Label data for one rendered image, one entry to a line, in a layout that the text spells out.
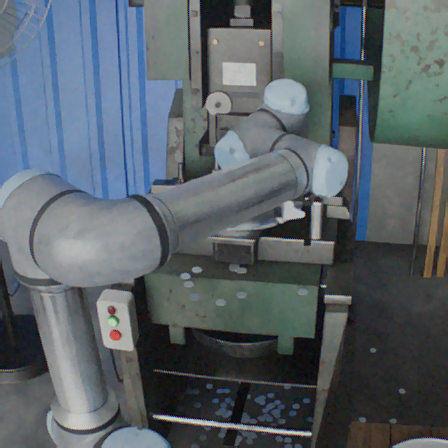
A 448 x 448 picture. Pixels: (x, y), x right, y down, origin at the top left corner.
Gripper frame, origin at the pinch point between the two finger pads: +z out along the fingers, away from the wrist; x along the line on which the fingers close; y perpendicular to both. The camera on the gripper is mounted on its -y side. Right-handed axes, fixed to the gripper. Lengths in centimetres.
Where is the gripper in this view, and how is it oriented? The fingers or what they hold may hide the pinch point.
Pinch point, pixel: (278, 216)
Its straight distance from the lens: 135.7
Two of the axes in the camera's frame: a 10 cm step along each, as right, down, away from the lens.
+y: 9.9, 0.5, -1.3
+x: 1.2, -7.9, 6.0
